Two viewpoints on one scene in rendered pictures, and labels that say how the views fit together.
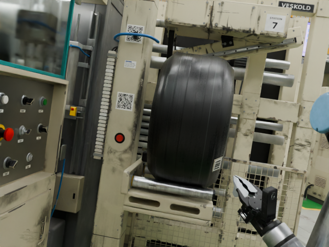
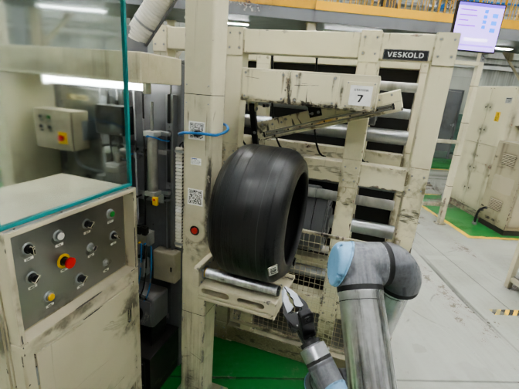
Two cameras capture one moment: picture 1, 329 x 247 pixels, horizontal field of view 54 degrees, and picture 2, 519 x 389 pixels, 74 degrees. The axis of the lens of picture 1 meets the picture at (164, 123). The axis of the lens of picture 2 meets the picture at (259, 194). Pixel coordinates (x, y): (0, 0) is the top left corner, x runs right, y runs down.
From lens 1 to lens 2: 0.61 m
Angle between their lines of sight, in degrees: 18
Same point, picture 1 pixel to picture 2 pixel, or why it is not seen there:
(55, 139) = (131, 239)
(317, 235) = not seen: hidden behind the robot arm
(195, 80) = (245, 191)
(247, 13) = (328, 86)
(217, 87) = (266, 201)
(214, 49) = (300, 120)
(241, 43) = (330, 112)
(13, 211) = (89, 316)
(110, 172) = (190, 260)
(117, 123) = (191, 217)
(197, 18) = (273, 93)
